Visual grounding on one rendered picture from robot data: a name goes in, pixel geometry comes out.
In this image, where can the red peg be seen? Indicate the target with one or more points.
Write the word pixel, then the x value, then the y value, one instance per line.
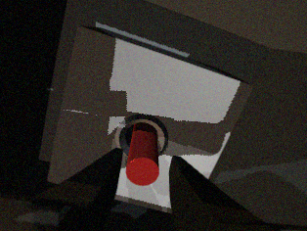
pixel 142 167

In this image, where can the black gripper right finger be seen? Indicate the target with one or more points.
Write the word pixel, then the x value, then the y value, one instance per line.
pixel 199 205

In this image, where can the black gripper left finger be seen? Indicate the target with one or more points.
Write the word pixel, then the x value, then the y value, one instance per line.
pixel 80 203

